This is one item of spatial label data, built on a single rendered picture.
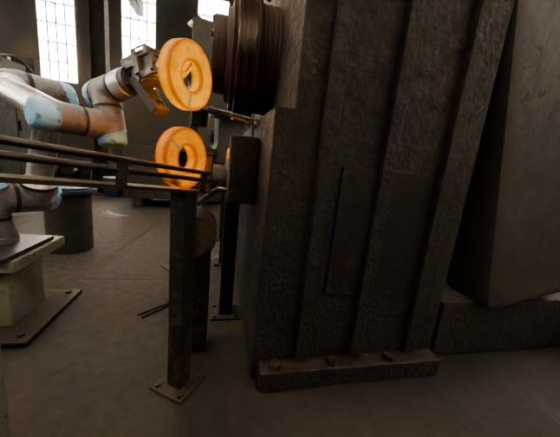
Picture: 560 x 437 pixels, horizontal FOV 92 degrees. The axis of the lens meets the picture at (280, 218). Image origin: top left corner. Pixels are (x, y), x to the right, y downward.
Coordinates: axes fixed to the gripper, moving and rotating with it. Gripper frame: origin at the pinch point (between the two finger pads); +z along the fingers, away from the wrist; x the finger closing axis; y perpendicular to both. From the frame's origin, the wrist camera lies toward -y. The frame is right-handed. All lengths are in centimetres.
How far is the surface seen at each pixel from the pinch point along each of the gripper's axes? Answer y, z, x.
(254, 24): 22.8, 5.3, 32.2
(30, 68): 330, -731, 363
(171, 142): -17.8, -3.9, -5.8
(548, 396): -119, 88, 57
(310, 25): 8.5, 27.3, 17.9
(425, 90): -9, 55, 39
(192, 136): -15.7, -3.4, 1.4
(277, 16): 28, 11, 42
